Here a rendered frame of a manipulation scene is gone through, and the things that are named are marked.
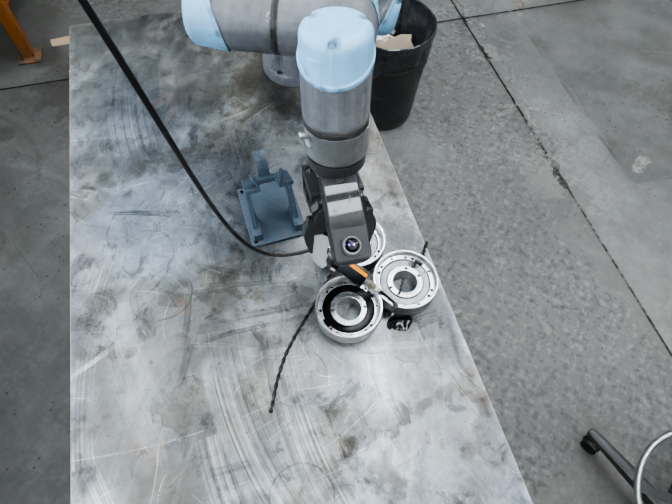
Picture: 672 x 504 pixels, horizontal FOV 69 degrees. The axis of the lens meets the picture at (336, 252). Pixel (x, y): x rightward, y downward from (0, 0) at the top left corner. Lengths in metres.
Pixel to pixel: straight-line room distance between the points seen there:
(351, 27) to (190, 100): 0.66
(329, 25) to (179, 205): 0.53
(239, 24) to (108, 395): 0.55
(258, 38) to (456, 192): 1.48
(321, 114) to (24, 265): 1.63
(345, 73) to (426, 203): 1.47
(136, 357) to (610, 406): 1.43
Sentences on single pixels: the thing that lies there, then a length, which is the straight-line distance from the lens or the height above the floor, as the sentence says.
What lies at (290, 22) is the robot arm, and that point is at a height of 1.20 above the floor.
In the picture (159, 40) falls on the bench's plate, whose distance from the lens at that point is 1.28.
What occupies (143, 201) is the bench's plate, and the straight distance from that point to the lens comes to 0.96.
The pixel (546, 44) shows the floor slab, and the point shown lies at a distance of 2.78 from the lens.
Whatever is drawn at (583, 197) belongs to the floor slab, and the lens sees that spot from 2.16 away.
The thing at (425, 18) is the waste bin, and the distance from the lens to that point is 2.05.
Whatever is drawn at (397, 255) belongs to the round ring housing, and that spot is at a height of 0.83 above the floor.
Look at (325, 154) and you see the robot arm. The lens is 0.55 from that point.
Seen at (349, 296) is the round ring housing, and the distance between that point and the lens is 0.78.
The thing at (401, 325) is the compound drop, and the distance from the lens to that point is 0.80.
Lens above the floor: 1.54
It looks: 60 degrees down
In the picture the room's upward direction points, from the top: 3 degrees clockwise
